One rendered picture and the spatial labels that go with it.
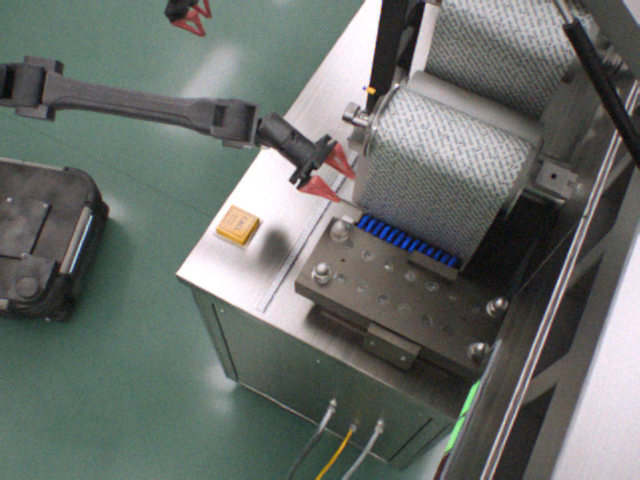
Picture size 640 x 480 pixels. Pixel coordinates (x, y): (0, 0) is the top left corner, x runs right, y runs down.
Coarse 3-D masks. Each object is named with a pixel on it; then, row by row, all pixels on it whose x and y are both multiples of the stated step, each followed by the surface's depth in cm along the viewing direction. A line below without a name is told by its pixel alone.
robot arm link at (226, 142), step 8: (256, 104) 115; (256, 112) 115; (256, 120) 115; (256, 136) 121; (224, 144) 115; (232, 144) 115; (240, 144) 115; (248, 144) 115; (256, 144) 125; (264, 144) 122
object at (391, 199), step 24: (384, 192) 117; (408, 192) 113; (432, 192) 110; (384, 216) 125; (408, 216) 120; (432, 216) 116; (456, 216) 112; (480, 216) 109; (432, 240) 123; (456, 240) 119; (480, 240) 115
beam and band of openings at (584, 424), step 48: (624, 144) 84; (624, 192) 78; (624, 240) 58; (576, 288) 73; (624, 288) 53; (576, 336) 58; (624, 336) 51; (528, 384) 69; (576, 384) 51; (624, 384) 50; (528, 432) 67; (576, 432) 48; (624, 432) 48
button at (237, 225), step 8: (232, 208) 139; (240, 208) 139; (224, 216) 138; (232, 216) 138; (240, 216) 138; (248, 216) 138; (256, 216) 138; (224, 224) 137; (232, 224) 137; (240, 224) 137; (248, 224) 137; (256, 224) 138; (224, 232) 136; (232, 232) 136; (240, 232) 136; (248, 232) 136; (232, 240) 137; (240, 240) 135
